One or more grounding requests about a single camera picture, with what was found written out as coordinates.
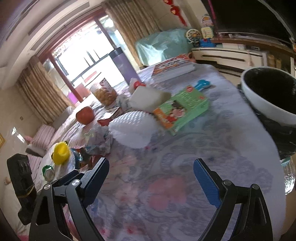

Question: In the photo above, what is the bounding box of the green orange carton box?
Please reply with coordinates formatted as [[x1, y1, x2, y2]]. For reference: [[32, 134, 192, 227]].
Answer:
[[152, 85, 209, 135]]

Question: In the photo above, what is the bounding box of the blue plastic blister pack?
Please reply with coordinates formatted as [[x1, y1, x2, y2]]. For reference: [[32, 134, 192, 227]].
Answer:
[[194, 79, 211, 91]]

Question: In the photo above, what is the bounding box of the white foam block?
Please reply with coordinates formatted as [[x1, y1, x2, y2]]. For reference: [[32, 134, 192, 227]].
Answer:
[[129, 86, 171, 113]]

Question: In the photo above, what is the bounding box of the black white trash bin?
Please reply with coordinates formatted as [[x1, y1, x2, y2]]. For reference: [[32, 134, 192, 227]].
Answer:
[[238, 66, 295, 159]]

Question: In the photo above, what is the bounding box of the green drink can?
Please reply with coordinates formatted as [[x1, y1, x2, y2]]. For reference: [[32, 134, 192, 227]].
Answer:
[[42, 165, 55, 182]]

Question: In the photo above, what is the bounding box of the striped sofa cushion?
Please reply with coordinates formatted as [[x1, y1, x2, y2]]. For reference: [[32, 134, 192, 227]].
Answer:
[[25, 124, 56, 157]]

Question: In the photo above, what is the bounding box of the floral purple tablecloth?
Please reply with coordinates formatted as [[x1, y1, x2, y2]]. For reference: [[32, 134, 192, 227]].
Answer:
[[87, 64, 286, 240]]

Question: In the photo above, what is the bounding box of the red apple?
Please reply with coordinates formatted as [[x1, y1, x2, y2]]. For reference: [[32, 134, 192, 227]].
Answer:
[[76, 106, 95, 125]]

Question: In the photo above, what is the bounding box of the popcorn snack bag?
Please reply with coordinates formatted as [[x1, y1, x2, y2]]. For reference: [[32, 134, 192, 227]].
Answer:
[[90, 78, 117, 106]]

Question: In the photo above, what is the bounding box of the white low tv cabinet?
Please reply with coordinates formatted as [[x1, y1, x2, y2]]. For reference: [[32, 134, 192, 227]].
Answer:
[[192, 44, 295, 85]]

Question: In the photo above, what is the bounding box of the purple thermos bottle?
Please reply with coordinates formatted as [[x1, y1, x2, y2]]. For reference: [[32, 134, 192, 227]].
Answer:
[[109, 47, 140, 84]]

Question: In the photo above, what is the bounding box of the teal covered furniture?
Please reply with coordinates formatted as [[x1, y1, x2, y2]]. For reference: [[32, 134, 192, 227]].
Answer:
[[135, 28, 193, 66]]

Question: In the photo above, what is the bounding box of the ferris wheel toy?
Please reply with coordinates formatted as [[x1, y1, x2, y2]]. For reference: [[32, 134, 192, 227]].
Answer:
[[186, 29, 201, 45]]

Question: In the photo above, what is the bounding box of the yellow toy telephone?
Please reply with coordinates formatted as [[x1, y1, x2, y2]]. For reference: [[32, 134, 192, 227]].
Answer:
[[201, 27, 214, 39]]

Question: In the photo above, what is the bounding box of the beige curtain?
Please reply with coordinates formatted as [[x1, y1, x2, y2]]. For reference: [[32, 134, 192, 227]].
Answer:
[[101, 0, 161, 67]]

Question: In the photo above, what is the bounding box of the black flat television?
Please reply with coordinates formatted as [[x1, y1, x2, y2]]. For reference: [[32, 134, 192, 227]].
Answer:
[[202, 0, 295, 43]]

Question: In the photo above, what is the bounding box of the red hanging wall decoration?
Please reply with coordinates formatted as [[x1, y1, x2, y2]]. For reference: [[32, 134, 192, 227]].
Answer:
[[163, 0, 188, 27]]

